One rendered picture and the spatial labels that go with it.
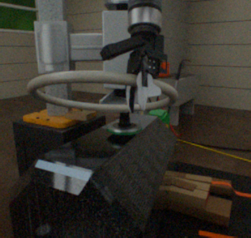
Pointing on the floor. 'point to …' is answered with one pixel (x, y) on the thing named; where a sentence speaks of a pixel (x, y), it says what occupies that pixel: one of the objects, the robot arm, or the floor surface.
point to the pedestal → (47, 138)
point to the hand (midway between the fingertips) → (134, 106)
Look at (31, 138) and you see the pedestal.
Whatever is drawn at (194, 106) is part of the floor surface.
